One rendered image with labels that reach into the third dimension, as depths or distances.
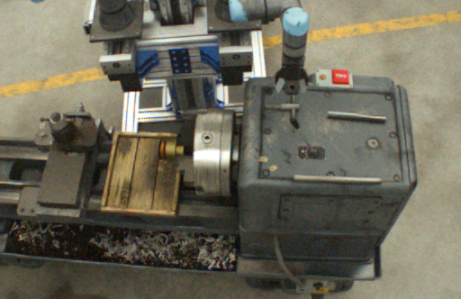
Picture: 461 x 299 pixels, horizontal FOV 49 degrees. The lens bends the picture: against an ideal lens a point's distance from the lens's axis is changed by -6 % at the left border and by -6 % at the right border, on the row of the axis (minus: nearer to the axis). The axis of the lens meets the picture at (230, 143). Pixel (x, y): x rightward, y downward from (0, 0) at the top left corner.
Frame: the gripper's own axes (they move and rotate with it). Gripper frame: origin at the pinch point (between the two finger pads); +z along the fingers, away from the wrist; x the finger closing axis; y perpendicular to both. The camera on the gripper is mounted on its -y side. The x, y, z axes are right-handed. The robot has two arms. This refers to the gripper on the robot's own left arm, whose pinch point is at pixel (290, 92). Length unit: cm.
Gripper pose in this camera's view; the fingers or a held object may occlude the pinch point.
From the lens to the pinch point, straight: 182.0
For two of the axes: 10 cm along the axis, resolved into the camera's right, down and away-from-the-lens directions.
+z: 0.4, 5.1, 8.6
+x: -10.0, -0.4, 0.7
